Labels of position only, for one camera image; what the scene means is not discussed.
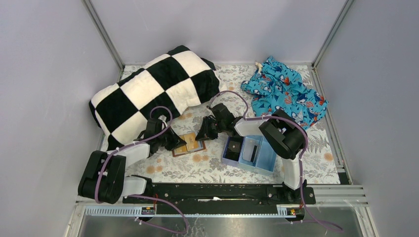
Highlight slotted grey cable duct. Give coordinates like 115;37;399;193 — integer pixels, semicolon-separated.
85;203;305;219

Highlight aluminium frame rails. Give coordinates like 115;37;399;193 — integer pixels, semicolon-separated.
64;0;378;237

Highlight brown leather card holder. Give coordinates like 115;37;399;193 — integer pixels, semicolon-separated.
172;132;206;157

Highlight black card in purple slot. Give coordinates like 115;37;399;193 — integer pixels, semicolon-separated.
224;136;244;161

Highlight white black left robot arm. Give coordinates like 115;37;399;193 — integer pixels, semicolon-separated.
78;118;186;204

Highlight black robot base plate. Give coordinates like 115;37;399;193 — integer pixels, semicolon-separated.
122;182;317;216

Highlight black white checkered blanket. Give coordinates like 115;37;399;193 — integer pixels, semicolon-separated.
88;45;227;151

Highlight white card in middle slot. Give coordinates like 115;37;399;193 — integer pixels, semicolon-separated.
242;138;260;162

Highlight purple blue card organizer box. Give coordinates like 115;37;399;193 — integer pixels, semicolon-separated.
221;135;277;176

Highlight blue shark print cloth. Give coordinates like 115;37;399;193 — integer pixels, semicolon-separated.
241;56;328;129

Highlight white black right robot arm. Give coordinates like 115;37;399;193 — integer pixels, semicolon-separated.
196;104;308;190

